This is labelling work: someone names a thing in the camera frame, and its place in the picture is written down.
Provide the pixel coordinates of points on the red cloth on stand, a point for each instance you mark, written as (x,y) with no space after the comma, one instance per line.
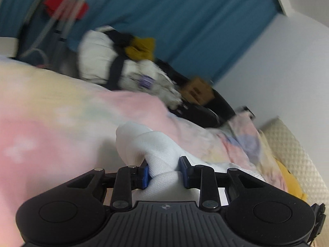
(53,6)

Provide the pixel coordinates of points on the blue curtain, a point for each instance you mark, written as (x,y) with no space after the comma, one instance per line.
(196,37)

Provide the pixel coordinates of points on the grey white crumpled garment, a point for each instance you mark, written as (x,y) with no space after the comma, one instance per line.
(145,76)

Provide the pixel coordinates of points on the black metal stand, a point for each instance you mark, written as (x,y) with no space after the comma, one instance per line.
(51,40)

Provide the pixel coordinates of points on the white knit garment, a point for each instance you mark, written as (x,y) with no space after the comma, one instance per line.
(136,143)

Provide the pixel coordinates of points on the mustard yellow garment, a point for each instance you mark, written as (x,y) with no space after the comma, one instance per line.
(141,49)

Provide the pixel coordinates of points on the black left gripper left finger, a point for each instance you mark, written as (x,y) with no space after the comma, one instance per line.
(140,176)

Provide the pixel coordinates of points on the white puffy jacket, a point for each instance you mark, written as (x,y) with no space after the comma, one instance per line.
(96,55)

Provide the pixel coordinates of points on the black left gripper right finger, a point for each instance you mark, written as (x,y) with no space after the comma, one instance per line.
(191,174)

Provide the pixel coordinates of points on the pastel tie-dye duvet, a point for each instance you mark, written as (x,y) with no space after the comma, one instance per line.
(54,128)

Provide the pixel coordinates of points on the black bedside sofa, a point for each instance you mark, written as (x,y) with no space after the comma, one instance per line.
(211,115)

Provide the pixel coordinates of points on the brown paper bag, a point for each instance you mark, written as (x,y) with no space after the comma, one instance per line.
(197,91)

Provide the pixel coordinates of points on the yellow plush toy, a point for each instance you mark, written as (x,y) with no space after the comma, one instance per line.
(293,186)

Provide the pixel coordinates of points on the cream quilted headboard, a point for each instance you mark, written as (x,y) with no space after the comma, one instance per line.
(286,148)

